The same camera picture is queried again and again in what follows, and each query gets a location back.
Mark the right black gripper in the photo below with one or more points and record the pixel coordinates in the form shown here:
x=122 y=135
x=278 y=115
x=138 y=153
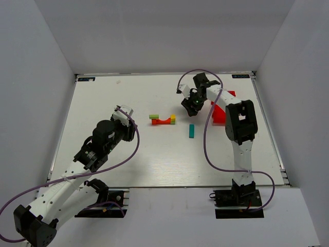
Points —
x=190 y=108

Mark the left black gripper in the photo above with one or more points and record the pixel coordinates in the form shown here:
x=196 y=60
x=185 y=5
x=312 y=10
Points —
x=131 y=131

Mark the teal wood block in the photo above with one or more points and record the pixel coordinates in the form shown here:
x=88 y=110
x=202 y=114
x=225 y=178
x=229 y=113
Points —
x=191 y=130

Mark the red plastic bin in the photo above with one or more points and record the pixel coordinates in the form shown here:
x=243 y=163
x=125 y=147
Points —
x=218 y=116

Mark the long green wood block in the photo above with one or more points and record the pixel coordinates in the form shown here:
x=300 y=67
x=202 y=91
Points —
x=154 y=116

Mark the red arch wood block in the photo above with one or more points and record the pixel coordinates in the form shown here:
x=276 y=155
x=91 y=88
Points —
x=164 y=122

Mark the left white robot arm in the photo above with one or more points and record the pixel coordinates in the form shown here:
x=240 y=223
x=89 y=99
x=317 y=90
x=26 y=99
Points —
x=76 y=189

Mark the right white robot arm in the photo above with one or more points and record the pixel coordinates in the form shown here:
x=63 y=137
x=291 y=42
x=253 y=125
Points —
x=240 y=127

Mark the right blue table sticker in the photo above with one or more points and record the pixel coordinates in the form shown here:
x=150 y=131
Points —
x=240 y=76

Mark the blue table sticker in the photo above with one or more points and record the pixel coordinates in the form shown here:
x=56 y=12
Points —
x=86 y=79
x=240 y=76

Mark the left blue table sticker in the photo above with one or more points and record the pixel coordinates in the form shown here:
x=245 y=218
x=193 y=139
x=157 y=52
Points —
x=86 y=79

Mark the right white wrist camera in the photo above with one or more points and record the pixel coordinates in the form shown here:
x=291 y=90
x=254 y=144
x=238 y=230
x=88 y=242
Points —
x=185 y=90

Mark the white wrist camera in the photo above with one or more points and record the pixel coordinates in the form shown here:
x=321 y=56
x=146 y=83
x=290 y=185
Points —
x=185 y=90
x=123 y=114

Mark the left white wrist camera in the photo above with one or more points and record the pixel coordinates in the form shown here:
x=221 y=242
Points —
x=123 y=114

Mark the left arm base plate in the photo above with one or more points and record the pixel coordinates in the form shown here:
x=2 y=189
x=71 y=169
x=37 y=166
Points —
x=113 y=206

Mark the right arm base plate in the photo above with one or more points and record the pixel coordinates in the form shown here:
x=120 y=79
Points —
x=227 y=207

